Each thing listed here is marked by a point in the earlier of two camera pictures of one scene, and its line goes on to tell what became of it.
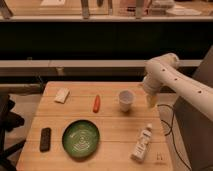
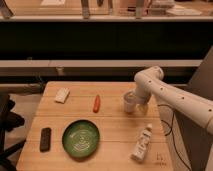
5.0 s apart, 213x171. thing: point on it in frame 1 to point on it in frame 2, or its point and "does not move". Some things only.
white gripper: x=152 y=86 to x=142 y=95
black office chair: x=8 y=120 does not move
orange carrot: x=96 y=104 does not move
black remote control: x=45 y=140 does not move
